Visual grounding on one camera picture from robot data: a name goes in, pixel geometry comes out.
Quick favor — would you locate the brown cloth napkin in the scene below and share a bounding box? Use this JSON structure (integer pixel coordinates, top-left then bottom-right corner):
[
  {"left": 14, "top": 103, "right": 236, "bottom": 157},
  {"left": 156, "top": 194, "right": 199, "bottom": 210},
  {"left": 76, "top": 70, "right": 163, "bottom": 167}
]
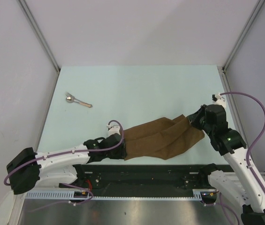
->
[{"left": 124, "top": 114, "right": 204, "bottom": 160}]

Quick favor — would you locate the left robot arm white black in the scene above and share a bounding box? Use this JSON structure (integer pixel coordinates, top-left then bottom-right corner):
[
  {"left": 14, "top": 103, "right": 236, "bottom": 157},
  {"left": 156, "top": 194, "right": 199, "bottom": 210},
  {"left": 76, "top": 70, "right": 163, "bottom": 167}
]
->
[{"left": 3, "top": 133, "right": 127, "bottom": 195}]

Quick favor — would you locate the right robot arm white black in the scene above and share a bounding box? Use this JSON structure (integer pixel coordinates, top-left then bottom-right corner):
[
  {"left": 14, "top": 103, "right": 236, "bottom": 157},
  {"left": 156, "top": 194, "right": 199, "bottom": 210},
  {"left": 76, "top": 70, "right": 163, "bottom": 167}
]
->
[{"left": 187, "top": 105, "right": 265, "bottom": 225}]

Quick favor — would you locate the silver metal spoon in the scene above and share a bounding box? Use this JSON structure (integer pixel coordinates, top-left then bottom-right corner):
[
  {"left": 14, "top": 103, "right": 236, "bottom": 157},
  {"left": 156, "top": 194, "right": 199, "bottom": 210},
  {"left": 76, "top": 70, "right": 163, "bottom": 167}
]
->
[{"left": 66, "top": 96, "right": 93, "bottom": 108}]

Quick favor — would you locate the silver metal fork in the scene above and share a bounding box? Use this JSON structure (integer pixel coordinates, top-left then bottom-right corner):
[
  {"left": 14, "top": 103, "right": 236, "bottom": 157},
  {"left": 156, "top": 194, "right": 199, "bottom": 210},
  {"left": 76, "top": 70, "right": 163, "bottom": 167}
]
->
[{"left": 65, "top": 92, "right": 81, "bottom": 104}]

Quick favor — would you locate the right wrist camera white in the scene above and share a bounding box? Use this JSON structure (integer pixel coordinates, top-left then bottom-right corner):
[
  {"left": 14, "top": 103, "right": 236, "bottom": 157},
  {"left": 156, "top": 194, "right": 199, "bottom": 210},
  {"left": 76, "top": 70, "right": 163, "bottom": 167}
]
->
[{"left": 212, "top": 93, "right": 227, "bottom": 108}]

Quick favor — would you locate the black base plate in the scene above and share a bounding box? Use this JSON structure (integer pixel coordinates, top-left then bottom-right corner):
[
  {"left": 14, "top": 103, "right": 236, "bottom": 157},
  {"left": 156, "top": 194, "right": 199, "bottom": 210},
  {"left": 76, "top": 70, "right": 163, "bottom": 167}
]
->
[{"left": 59, "top": 164, "right": 256, "bottom": 190}]

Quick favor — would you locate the white slotted cable duct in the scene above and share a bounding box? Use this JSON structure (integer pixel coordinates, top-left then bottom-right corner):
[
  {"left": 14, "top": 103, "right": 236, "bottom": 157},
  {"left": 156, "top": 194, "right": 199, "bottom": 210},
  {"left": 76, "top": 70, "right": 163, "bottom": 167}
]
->
[{"left": 25, "top": 189, "right": 217, "bottom": 202}]

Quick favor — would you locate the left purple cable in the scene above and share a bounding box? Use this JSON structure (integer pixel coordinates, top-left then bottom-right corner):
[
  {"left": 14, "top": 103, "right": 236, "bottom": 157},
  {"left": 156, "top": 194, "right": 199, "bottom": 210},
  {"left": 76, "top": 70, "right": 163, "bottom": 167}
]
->
[{"left": 3, "top": 120, "right": 125, "bottom": 213}]

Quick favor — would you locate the aluminium frame post right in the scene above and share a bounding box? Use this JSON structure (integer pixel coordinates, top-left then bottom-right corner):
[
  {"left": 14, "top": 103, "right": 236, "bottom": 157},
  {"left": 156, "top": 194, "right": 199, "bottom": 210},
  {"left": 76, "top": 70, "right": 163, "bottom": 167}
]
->
[{"left": 221, "top": 0, "right": 265, "bottom": 73}]

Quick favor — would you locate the aluminium frame post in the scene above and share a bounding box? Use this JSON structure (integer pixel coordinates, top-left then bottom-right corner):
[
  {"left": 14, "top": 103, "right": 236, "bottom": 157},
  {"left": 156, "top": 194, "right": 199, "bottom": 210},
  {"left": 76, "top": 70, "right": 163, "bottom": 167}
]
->
[
  {"left": 221, "top": 0, "right": 265, "bottom": 73},
  {"left": 16, "top": 0, "right": 61, "bottom": 74}
]

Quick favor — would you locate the aluminium frame post left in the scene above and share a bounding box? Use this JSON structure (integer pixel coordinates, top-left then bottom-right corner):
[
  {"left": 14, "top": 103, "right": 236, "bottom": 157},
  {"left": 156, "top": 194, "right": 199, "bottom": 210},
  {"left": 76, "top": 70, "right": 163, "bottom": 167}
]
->
[{"left": 16, "top": 0, "right": 61, "bottom": 74}]

